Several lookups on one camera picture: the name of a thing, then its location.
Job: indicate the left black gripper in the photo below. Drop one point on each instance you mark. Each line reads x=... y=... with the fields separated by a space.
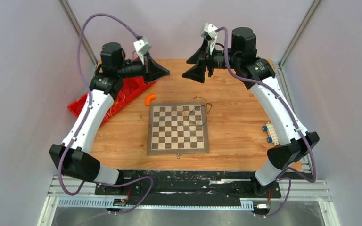
x=152 y=70

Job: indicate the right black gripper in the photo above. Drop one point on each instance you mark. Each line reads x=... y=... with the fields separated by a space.
x=197 y=72

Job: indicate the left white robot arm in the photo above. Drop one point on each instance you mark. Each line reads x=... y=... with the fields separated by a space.
x=72 y=157

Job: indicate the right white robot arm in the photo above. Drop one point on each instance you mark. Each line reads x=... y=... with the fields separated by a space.
x=238 y=54

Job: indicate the red compartment bin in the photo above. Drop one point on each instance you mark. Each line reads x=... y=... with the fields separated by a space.
x=118 y=96

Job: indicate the orange curved plastic piece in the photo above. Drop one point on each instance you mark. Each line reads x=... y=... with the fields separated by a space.
x=149 y=98

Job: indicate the wooden chessboard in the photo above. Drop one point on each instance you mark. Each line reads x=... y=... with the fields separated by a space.
x=178 y=128

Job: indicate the white blue toy car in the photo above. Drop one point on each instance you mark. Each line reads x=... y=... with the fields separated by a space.
x=272 y=137

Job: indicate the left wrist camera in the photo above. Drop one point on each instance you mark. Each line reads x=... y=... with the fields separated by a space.
x=142 y=47

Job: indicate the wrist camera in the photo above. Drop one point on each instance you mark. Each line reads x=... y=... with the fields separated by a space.
x=209 y=34
x=142 y=47

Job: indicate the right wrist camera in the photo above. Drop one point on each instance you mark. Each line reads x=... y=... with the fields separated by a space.
x=209 y=34

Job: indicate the aluminium frame post right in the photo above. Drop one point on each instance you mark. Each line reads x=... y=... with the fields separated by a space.
x=300 y=30

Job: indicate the aluminium frame post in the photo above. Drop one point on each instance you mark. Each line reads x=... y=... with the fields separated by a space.
x=77 y=28
x=300 y=30

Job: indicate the aluminium frame post left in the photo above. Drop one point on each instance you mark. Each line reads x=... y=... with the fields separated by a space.
x=77 y=28

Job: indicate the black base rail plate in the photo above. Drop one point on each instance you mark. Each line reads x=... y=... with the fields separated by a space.
x=189 y=188

